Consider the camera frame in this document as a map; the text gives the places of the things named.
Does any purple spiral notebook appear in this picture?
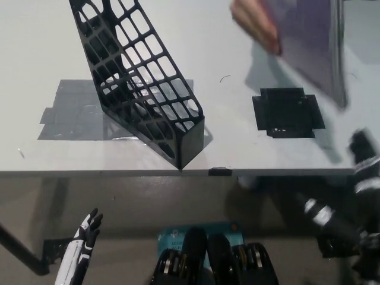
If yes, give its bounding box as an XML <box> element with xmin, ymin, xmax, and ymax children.
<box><xmin>261</xmin><ymin>0</ymin><xmax>349</xmax><ymax>111</ymax></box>

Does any grey tape patch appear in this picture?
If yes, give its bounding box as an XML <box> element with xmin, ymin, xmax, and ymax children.
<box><xmin>37</xmin><ymin>78</ymin><xmax>194</xmax><ymax>142</ymax></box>

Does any black tape square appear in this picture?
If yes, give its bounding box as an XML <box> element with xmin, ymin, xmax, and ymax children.
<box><xmin>252</xmin><ymin>87</ymin><xmax>325</xmax><ymax>139</ymax></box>

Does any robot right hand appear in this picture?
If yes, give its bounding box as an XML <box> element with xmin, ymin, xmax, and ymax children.
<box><xmin>295</xmin><ymin>129</ymin><xmax>380</xmax><ymax>256</ymax></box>

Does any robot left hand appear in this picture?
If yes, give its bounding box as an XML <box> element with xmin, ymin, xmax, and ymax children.
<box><xmin>55</xmin><ymin>207</ymin><xmax>104</xmax><ymax>285</ymax></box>

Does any black metal table leg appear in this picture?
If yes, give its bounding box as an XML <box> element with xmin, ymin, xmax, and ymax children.
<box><xmin>0</xmin><ymin>221</ymin><xmax>50</xmax><ymax>276</ymax></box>

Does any black lattice magazine stand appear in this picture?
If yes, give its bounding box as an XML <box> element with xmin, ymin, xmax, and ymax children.
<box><xmin>68</xmin><ymin>0</ymin><xmax>206</xmax><ymax>171</ymax></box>

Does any person's bare hand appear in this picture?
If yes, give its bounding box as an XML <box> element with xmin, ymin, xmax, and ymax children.
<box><xmin>230</xmin><ymin>0</ymin><xmax>283</xmax><ymax>56</ymax></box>

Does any black floor tape patch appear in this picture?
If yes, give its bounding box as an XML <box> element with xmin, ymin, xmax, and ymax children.
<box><xmin>317</xmin><ymin>234</ymin><xmax>362</xmax><ymax>258</ymax></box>
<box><xmin>42</xmin><ymin>237</ymin><xmax>75</xmax><ymax>265</ymax></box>

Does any teal cardboard box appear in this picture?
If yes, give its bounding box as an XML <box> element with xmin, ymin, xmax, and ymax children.
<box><xmin>156</xmin><ymin>221</ymin><xmax>246</xmax><ymax>262</ymax></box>

